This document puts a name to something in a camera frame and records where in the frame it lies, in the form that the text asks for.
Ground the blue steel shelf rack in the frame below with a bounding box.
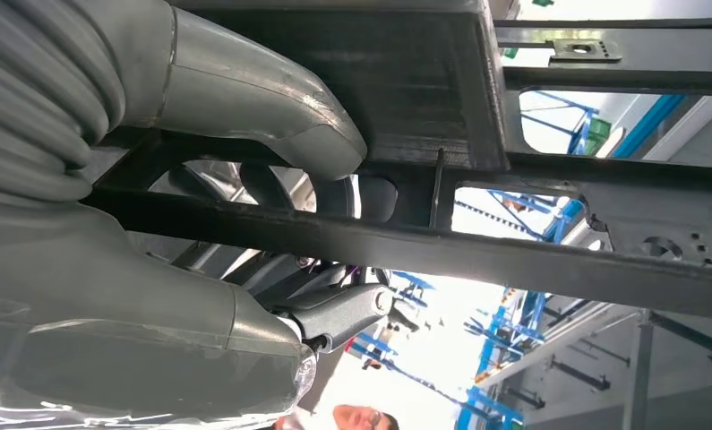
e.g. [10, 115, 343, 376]
[462, 288, 570, 384]

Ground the ribbed grey right arm sleeve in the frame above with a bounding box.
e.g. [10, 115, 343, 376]
[0, 0, 176, 203]

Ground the green plastic crate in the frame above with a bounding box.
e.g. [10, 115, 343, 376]
[580, 117, 613, 157]

